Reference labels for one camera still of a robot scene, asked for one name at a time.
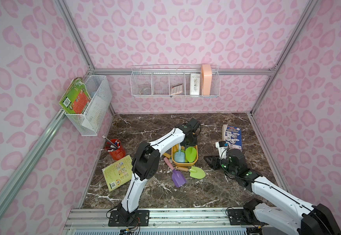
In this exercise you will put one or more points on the small pink calculator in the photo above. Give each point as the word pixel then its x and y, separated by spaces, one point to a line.
pixel 177 89

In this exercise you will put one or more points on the light blue plastic shovel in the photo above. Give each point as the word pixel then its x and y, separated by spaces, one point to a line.
pixel 179 155

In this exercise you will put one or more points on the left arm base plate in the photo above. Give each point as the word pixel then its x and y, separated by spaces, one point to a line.
pixel 138 217

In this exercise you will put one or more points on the yellow plastic storage box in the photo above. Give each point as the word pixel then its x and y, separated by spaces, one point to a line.
pixel 186 164

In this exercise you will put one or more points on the green red book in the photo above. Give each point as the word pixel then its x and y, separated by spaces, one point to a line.
pixel 76 98

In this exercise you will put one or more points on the round clear object on shelf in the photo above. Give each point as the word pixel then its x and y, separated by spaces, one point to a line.
pixel 146 90

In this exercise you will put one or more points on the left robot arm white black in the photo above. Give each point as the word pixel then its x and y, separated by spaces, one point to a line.
pixel 146 161

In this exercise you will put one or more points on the white box on shelf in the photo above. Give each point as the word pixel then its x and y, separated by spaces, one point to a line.
pixel 195 84

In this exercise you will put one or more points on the red pen holder cup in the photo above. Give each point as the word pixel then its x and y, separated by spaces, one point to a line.
pixel 114 147

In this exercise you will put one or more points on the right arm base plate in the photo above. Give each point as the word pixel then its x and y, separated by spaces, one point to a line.
pixel 240 217

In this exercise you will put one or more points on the purple shovel pink handle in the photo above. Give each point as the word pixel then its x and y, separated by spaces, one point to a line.
pixel 177 176

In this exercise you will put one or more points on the blue white book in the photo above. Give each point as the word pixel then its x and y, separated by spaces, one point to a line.
pixel 232 136

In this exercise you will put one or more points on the pink box on shelf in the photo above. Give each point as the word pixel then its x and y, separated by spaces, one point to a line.
pixel 206 73

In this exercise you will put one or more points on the white wire wall shelf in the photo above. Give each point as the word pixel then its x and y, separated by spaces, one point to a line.
pixel 172 81

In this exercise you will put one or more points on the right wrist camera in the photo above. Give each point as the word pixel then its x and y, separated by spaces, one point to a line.
pixel 222 147

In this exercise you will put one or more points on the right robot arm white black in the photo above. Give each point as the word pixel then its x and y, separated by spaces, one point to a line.
pixel 291 215

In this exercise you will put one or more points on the yellow green booklet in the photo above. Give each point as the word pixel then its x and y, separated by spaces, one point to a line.
pixel 118 173

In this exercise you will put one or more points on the white papers in basket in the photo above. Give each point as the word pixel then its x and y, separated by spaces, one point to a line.
pixel 94 115

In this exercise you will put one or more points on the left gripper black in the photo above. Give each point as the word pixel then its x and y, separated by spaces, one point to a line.
pixel 190 139

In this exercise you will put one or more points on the white mesh wall basket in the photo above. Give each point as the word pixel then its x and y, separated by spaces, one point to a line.
pixel 96 85

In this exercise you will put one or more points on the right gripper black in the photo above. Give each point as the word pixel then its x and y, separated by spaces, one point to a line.
pixel 221 161

